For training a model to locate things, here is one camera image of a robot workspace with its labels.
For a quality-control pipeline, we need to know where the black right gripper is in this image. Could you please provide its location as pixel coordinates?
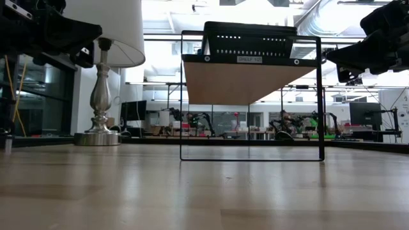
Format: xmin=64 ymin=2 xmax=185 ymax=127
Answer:
xmin=325 ymin=28 xmax=409 ymax=83

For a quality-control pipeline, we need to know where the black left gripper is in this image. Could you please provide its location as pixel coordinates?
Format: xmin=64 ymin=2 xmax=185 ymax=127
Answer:
xmin=0 ymin=8 xmax=103 ymax=69

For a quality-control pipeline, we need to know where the black plastic basket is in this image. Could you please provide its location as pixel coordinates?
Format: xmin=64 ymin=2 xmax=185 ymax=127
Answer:
xmin=201 ymin=30 xmax=297 ymax=58

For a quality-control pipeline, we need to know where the white shelf label sticker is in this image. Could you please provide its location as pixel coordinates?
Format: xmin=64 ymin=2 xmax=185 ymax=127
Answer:
xmin=236 ymin=56 xmax=263 ymax=64

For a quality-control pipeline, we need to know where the black computer monitor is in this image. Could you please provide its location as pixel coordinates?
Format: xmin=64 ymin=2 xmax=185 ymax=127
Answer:
xmin=120 ymin=100 xmax=148 ymax=125
xmin=348 ymin=102 xmax=383 ymax=127

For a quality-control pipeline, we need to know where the white shade silver table lamp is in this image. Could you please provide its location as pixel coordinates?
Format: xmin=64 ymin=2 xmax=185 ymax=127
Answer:
xmin=63 ymin=0 xmax=146 ymax=147

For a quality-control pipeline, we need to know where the white cylinder container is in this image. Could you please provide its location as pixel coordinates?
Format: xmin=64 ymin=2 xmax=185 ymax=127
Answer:
xmin=158 ymin=110 xmax=171 ymax=128

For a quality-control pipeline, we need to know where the yellow cable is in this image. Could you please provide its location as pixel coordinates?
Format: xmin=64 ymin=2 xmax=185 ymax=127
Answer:
xmin=4 ymin=56 xmax=28 ymax=137

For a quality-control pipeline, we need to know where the wooden shelf with black frame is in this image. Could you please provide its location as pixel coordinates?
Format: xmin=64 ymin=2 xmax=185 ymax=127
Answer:
xmin=180 ymin=30 xmax=325 ymax=162

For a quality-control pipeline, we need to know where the small grey post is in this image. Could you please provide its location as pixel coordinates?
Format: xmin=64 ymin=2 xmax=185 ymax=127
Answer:
xmin=4 ymin=134 xmax=13 ymax=156

